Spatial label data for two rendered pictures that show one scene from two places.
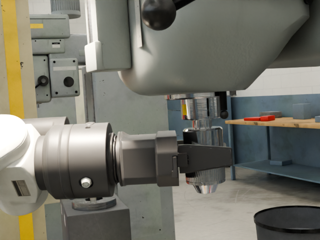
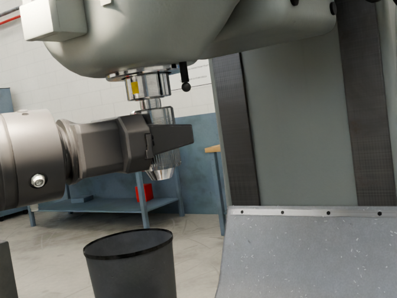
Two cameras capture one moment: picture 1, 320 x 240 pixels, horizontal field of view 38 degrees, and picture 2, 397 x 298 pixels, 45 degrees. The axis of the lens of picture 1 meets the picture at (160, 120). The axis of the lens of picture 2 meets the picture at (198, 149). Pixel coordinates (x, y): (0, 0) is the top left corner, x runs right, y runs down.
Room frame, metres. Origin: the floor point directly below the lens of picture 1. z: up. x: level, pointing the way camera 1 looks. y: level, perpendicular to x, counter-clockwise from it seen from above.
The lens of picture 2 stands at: (0.09, 0.17, 1.26)
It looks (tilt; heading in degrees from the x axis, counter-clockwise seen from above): 5 degrees down; 330
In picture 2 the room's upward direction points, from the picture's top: 8 degrees counter-clockwise
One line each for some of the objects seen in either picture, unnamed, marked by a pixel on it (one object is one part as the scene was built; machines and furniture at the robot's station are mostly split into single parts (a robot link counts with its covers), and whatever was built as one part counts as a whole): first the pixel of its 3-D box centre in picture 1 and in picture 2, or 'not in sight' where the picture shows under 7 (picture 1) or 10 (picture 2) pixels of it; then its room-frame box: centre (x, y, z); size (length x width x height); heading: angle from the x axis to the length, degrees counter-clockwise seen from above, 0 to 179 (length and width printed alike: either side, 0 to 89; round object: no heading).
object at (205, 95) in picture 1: (200, 94); (145, 72); (0.55, -0.05, 1.31); 0.09 x 0.09 x 0.01
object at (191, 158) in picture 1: (205, 158); (167, 137); (0.52, -0.05, 1.24); 0.06 x 0.02 x 0.03; 89
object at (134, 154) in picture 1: (126, 160); (71, 153); (0.55, 0.04, 1.24); 0.13 x 0.12 x 0.10; 179
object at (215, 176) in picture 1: (204, 159); (156, 143); (0.55, -0.05, 1.23); 0.05 x 0.05 x 0.06
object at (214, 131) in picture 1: (202, 132); (152, 113); (0.55, -0.05, 1.26); 0.05 x 0.05 x 0.01
